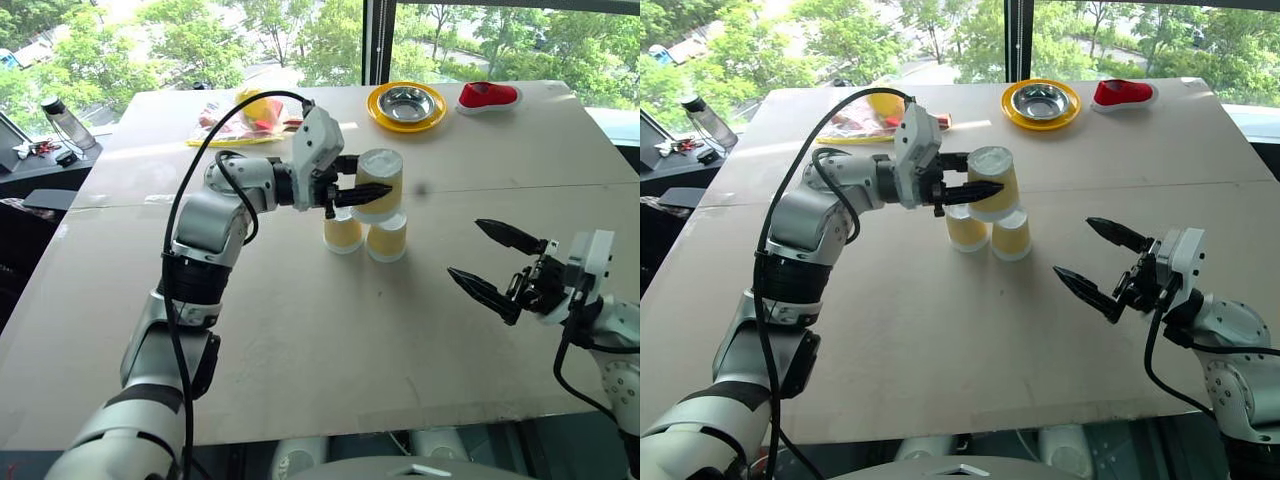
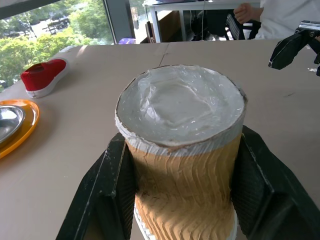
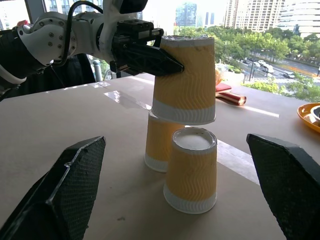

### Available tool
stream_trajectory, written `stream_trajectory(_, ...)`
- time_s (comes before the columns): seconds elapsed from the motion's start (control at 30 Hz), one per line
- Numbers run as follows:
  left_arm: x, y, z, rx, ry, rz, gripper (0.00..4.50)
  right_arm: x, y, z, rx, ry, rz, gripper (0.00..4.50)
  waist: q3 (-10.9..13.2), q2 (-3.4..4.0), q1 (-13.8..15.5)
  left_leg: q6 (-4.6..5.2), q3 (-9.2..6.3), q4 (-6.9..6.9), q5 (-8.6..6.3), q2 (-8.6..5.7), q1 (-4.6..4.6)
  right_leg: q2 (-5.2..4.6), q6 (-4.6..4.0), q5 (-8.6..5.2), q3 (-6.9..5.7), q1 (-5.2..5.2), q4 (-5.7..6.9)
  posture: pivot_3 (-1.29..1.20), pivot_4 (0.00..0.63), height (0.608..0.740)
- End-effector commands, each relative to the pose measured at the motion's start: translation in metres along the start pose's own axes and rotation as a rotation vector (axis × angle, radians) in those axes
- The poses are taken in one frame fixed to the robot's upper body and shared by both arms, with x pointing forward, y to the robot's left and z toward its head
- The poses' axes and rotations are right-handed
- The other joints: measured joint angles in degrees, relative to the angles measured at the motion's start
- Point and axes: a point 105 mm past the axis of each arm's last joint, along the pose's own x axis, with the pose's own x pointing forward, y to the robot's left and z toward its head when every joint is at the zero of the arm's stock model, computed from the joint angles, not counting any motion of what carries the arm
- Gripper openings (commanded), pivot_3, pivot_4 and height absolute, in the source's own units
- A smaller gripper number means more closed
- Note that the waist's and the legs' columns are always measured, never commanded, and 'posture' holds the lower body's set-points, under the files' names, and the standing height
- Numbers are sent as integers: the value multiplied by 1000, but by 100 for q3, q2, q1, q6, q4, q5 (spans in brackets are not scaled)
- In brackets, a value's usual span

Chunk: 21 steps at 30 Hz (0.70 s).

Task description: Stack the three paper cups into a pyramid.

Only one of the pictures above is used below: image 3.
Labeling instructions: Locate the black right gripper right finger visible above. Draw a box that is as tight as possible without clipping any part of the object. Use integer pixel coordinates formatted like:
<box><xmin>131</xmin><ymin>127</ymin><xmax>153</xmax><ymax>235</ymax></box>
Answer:
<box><xmin>246</xmin><ymin>133</ymin><xmax>320</xmax><ymax>240</ymax></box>

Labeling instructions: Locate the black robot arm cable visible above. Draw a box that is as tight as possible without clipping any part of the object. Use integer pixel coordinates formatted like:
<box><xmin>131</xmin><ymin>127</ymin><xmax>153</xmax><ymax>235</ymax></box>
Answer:
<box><xmin>53</xmin><ymin>0</ymin><xmax>105</xmax><ymax>67</ymax></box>

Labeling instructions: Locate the clear tape strip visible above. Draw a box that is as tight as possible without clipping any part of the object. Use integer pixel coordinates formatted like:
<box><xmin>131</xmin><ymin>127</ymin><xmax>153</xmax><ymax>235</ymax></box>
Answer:
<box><xmin>103</xmin><ymin>90</ymin><xmax>153</xmax><ymax>111</ymax></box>

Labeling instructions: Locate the yellow and white paper cup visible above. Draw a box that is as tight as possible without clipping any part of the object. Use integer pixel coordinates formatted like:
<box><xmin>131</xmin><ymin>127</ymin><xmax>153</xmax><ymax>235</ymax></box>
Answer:
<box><xmin>151</xmin><ymin>35</ymin><xmax>217</xmax><ymax>125</ymax></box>
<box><xmin>144</xmin><ymin>109</ymin><xmax>186</xmax><ymax>174</ymax></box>
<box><xmin>163</xmin><ymin>126</ymin><xmax>218</xmax><ymax>215</ymax></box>

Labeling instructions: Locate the black clothed figure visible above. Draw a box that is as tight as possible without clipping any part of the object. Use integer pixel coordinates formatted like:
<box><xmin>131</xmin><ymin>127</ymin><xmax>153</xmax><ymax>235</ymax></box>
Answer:
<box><xmin>0</xmin><ymin>29</ymin><xmax>97</xmax><ymax>101</ymax></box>

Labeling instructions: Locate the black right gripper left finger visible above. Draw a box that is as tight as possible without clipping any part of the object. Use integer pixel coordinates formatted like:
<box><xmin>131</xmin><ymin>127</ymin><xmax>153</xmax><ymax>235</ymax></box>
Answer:
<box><xmin>0</xmin><ymin>135</ymin><xmax>107</xmax><ymax>240</ymax></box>

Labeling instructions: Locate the red table tennis paddle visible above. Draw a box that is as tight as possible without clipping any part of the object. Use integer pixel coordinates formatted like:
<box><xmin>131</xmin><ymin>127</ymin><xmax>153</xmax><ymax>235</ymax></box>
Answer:
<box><xmin>214</xmin><ymin>82</ymin><xmax>248</xmax><ymax>107</ymax></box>

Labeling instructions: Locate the orange plastic plate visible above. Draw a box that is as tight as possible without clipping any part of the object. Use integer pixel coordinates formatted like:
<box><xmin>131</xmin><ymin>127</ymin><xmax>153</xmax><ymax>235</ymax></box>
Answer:
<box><xmin>296</xmin><ymin>102</ymin><xmax>320</xmax><ymax>133</ymax></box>

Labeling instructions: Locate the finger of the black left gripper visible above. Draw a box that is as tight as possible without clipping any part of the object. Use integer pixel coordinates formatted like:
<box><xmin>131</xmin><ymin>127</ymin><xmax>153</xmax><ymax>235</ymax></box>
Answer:
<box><xmin>117</xmin><ymin>43</ymin><xmax>185</xmax><ymax>77</ymax></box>
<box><xmin>150</xmin><ymin>33</ymin><xmax>163</xmax><ymax>49</ymax></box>

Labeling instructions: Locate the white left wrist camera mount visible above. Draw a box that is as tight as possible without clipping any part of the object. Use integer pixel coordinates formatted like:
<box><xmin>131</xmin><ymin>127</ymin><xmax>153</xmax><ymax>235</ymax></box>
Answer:
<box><xmin>98</xmin><ymin>0</ymin><xmax>149</xmax><ymax>64</ymax></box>

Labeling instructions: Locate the clear bag with orange contents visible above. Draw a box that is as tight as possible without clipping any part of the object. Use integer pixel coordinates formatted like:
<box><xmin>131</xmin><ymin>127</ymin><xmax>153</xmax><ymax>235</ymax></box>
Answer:
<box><xmin>214</xmin><ymin>68</ymin><xmax>224</xmax><ymax>86</ymax></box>

